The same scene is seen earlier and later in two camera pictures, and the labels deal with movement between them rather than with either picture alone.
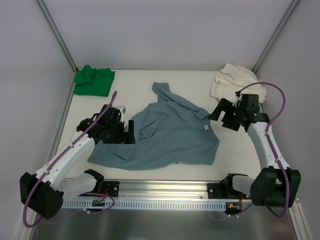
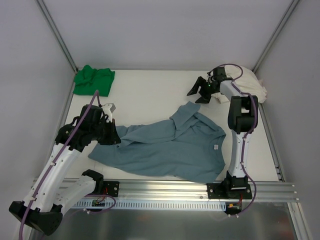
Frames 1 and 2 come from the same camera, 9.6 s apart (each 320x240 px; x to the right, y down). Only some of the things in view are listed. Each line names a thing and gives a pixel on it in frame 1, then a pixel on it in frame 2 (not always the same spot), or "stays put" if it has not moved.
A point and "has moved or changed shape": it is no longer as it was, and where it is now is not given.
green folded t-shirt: x=89 y=81 stays put
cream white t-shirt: x=232 y=78 stays put
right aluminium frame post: x=274 y=36 stays put
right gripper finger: x=224 y=105 to x=200 y=82
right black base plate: x=212 y=193 stays put
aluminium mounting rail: x=166 y=189 stays put
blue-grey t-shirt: x=169 y=131 has moved or changed shape
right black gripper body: x=227 y=115 to x=206 y=88
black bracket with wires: x=111 y=188 stays put
